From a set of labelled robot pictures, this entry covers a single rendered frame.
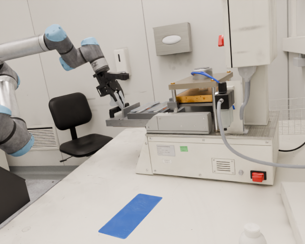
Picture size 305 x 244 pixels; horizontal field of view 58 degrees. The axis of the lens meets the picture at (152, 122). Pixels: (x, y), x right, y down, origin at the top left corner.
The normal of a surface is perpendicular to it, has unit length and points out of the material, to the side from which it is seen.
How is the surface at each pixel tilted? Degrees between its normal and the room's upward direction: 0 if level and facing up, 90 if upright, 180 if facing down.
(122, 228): 0
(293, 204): 0
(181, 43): 90
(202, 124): 90
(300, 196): 0
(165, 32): 90
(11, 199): 90
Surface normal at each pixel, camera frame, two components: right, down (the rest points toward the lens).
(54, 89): -0.27, 0.27
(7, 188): 0.95, -0.05
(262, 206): -0.13, -0.96
